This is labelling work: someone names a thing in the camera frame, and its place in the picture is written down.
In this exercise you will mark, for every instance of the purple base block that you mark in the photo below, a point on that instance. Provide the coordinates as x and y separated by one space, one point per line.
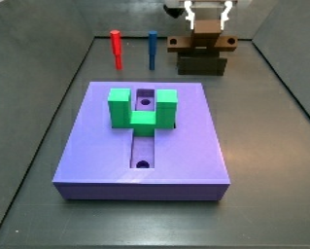
108 164

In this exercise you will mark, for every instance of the blue hexagonal peg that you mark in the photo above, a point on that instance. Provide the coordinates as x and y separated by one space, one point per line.
151 48

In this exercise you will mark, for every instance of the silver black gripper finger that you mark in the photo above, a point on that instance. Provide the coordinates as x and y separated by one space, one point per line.
190 16
225 13

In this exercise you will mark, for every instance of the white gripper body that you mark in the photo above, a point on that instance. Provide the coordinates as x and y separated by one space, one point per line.
215 3

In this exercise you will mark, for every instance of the black angled fixture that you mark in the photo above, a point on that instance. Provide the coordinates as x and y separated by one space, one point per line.
200 65

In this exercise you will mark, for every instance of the green U-shaped block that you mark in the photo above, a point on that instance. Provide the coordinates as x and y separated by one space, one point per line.
143 120

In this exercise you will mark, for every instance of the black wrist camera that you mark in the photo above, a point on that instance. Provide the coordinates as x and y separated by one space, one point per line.
174 12

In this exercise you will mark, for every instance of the brown T-shaped block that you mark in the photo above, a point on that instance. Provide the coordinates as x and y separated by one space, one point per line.
206 38

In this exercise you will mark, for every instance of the red hexagonal peg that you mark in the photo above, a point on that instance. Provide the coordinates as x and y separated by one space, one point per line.
116 48

